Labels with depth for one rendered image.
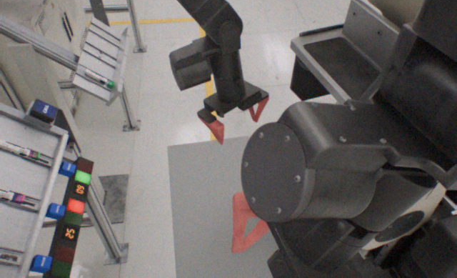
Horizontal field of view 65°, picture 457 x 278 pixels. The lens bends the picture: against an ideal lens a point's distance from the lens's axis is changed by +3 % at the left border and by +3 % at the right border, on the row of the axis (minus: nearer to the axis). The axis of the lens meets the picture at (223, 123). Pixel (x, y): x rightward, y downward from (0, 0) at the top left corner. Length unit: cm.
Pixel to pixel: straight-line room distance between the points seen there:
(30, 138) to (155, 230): 79
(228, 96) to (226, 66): 6
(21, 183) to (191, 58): 45
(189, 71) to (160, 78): 163
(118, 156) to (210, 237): 106
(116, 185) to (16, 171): 90
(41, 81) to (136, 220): 72
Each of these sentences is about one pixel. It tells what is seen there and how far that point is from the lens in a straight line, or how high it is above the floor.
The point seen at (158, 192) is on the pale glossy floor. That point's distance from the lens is 165.
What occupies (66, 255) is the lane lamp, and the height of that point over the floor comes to 66.
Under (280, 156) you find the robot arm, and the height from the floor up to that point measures 121.
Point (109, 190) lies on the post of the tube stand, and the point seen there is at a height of 1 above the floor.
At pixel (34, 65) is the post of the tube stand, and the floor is 75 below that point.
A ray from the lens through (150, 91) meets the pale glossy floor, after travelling 216.
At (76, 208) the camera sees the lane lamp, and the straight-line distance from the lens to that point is 88.
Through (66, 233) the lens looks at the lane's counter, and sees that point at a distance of 85.
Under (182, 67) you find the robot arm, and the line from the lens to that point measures 61.
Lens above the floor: 136
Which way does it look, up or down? 45 degrees down
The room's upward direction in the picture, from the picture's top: straight up
